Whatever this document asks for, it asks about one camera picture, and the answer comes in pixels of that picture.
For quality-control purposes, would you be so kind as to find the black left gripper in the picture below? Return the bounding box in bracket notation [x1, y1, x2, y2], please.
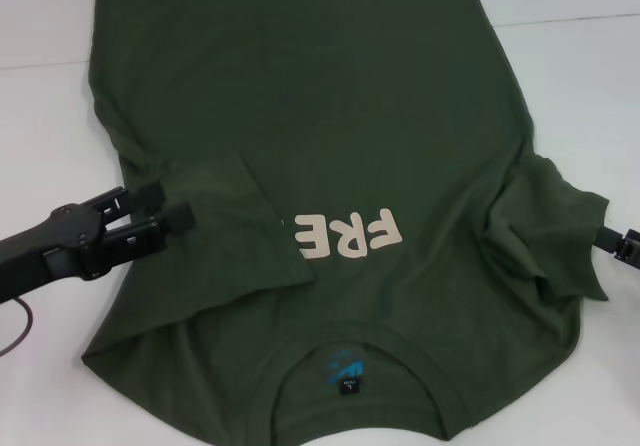
[0, 182, 198, 306]

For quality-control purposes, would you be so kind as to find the dark green FREE! t-shirt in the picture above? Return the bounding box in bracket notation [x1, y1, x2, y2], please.
[82, 0, 612, 446]

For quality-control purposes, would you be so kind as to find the dark reddish cable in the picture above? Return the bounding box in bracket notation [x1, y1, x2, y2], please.
[0, 295, 34, 358]

